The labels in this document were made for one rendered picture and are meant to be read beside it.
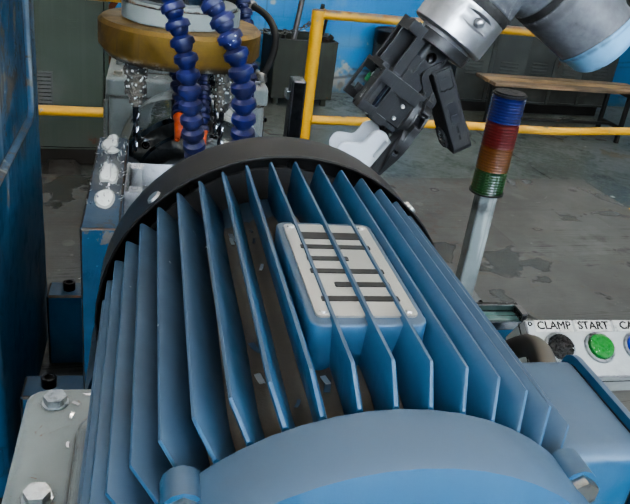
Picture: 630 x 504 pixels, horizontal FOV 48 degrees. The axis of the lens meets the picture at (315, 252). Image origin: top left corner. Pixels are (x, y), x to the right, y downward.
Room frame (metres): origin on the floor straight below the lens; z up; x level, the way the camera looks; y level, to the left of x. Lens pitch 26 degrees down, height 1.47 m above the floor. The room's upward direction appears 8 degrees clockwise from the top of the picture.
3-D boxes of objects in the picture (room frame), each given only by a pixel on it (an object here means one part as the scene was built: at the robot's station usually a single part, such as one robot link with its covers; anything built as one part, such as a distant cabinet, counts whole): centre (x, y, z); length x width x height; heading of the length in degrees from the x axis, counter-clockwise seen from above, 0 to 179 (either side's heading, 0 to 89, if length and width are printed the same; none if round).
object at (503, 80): (5.78, -1.77, 0.22); 1.40 x 0.33 x 0.43; 109
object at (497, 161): (1.26, -0.30, 1.10); 0.06 x 0.06 x 0.04
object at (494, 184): (1.26, -0.30, 1.05); 0.06 x 0.06 x 0.04
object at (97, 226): (0.79, 0.30, 0.97); 0.30 x 0.11 x 0.34; 15
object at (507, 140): (1.26, -0.30, 1.14); 0.06 x 0.06 x 0.04
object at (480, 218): (1.26, -0.30, 1.01); 0.08 x 0.08 x 0.42; 15
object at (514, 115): (1.26, -0.30, 1.19); 0.06 x 0.06 x 0.04
